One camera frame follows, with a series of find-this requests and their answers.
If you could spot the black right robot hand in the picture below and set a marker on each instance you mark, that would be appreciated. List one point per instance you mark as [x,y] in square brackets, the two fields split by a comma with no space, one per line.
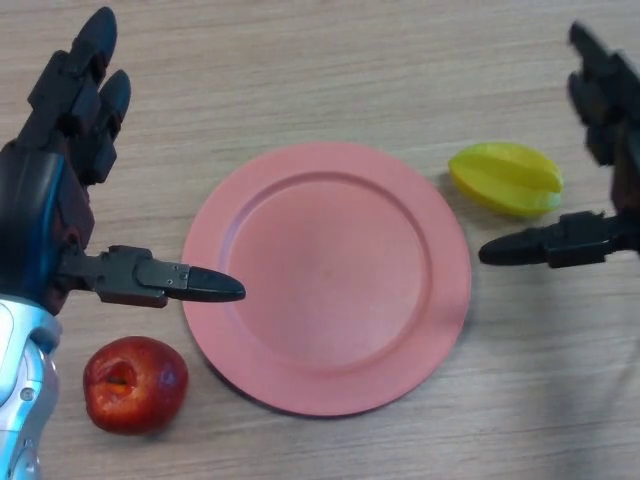
[580,240]

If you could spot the pink round plate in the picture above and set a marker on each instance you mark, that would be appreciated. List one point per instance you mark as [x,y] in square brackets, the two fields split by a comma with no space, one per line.
[325,280]

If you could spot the yellow starfruit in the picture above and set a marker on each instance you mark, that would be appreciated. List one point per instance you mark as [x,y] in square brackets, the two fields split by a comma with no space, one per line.
[505,180]

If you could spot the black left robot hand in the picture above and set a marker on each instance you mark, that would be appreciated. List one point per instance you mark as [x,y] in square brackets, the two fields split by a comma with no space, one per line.
[35,210]

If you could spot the red apple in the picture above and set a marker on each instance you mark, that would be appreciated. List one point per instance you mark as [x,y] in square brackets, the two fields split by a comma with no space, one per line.
[135,387]

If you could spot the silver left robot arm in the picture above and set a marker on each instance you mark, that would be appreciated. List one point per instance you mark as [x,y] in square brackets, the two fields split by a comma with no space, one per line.
[25,390]

